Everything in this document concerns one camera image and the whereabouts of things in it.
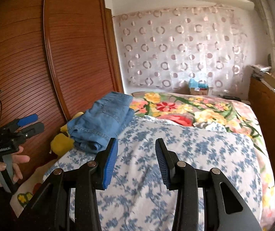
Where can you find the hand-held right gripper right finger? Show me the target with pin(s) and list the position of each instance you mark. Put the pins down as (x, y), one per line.
(162, 166)

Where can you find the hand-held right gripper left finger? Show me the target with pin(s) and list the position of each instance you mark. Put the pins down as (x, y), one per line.
(109, 163)

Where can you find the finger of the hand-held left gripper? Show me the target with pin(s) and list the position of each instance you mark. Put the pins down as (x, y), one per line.
(35, 128)
(29, 119)

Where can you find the blue denim pants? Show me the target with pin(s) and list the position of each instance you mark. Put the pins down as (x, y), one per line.
(103, 120)

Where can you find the yellow plush toy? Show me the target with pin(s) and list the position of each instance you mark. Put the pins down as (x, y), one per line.
(60, 144)

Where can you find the beige flower embroidered cloth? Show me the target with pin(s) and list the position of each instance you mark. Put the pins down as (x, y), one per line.
(24, 195)

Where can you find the colourful floral blanket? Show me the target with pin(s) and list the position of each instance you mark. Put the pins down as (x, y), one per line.
(188, 110)

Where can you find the wooden slatted wardrobe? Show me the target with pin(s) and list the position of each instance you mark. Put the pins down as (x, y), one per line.
(55, 53)

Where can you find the small cardboard box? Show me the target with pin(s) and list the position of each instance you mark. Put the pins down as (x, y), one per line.
(200, 92)

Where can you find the blue plastic bag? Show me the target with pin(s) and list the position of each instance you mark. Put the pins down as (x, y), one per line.
(197, 83)

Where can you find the circle patterned curtain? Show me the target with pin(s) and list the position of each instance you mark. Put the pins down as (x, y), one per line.
(176, 53)

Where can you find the wooden cabinet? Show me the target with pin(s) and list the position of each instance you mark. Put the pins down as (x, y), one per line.
(267, 105)

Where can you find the stack of papers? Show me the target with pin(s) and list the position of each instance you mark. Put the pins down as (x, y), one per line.
(260, 70)

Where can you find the open cardboard box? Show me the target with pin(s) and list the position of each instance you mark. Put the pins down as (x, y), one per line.
(273, 80)

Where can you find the white wrapped pipe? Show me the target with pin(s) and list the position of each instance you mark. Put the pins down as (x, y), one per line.
(267, 24)

